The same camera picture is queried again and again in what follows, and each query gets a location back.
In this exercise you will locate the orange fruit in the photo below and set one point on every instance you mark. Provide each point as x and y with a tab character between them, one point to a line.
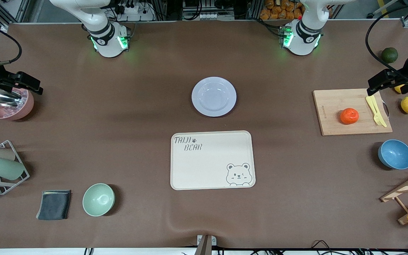
349	116

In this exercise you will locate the pale lilac round plate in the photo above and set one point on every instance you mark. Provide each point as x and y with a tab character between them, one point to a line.
214	96

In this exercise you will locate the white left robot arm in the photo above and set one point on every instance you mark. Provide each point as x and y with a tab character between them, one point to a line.
303	39

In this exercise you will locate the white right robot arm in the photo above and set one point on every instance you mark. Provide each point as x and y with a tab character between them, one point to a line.
105	42

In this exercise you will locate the yellow plastic knife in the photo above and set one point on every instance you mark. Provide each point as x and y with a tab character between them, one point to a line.
369	102

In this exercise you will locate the shiny metal scoop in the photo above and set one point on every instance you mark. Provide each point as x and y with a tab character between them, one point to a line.
7	98

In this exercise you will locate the dark green avocado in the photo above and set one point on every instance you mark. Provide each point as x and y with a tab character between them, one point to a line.
390	55

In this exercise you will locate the pink bowl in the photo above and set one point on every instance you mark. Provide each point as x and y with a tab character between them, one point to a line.
9	114

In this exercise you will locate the clear plastic ice cubes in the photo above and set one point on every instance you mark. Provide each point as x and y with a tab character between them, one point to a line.
4	110

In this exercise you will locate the wooden cutting board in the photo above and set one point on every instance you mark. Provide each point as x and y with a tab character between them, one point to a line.
335	113

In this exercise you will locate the blue bowl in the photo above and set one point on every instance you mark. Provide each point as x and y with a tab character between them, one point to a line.
396	154

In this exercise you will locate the green cup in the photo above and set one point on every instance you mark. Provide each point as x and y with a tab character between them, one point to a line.
5	168

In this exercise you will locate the wooden peg rack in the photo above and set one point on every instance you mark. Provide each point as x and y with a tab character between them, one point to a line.
402	187

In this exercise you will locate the folded dark grey cloth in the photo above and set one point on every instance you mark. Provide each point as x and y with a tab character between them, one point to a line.
53	204

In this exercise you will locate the pile of orange fruits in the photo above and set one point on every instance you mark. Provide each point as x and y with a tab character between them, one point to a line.
278	10

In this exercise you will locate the white power strip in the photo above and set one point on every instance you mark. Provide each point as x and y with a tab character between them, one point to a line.
136	16
211	16

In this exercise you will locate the mint green bowl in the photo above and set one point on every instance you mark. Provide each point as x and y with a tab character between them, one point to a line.
98	199

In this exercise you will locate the cream bear print tray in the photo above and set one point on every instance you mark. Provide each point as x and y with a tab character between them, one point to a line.
211	166

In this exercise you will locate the metal table edge bracket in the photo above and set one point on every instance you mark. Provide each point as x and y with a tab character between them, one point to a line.
205	244

